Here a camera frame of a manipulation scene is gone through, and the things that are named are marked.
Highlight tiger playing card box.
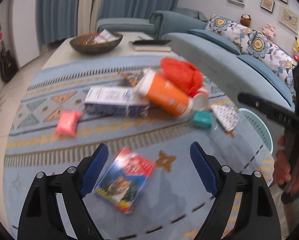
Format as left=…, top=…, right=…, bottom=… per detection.
left=95, top=148, right=156, bottom=213

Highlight light blue trash basket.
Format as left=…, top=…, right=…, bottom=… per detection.
left=239, top=108, right=273, bottom=154

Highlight person's right hand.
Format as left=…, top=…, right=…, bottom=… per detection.
left=273, top=150, right=299, bottom=196

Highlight floral sofa cushion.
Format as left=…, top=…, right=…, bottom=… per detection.
left=205, top=15, right=297, bottom=93

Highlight teal small box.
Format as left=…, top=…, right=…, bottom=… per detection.
left=192, top=111, right=213, bottom=129

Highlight pink pig plush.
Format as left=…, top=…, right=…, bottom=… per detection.
left=262, top=24, right=276, bottom=40

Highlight pink plastic packet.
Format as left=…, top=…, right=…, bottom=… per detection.
left=56, top=111, right=83, bottom=137

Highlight small red white cup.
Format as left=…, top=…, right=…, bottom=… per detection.
left=192, top=90, right=209, bottom=111

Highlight brown monkey plush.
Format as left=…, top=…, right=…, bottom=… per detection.
left=240, top=14, right=252, bottom=28

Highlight orange red plastic bag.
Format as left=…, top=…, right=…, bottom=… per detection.
left=160, top=57, right=203, bottom=94

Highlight orange paper cup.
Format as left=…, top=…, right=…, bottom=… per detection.
left=134, top=69, right=193, bottom=117

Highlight blue sofa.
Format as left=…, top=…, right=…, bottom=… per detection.
left=95, top=10, right=294, bottom=111

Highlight blue white milk carton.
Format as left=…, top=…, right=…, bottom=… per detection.
left=84, top=86, right=150, bottom=117

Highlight blue patterned rug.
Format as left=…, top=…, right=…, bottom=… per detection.
left=3, top=55, right=273, bottom=239

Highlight black guitar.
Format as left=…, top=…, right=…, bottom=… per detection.
left=0, top=39, right=18, bottom=83

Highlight white coffee table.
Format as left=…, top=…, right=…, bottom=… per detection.
left=43, top=32, right=177, bottom=69

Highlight book under black tray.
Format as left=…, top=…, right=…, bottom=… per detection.
left=129, top=40, right=171, bottom=53

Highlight dark round bowl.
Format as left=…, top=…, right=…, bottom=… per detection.
left=70, top=33, right=123, bottom=55

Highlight white refrigerator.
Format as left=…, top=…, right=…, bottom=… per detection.
left=11, top=0, right=40, bottom=68

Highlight blue curtains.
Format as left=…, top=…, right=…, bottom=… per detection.
left=36, top=0, right=178, bottom=45

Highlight butterfly picture frame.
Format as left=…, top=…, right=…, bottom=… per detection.
left=279, top=6, right=299, bottom=34

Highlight small crown picture frame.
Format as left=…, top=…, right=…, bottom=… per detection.
left=260, top=0, right=275, bottom=13

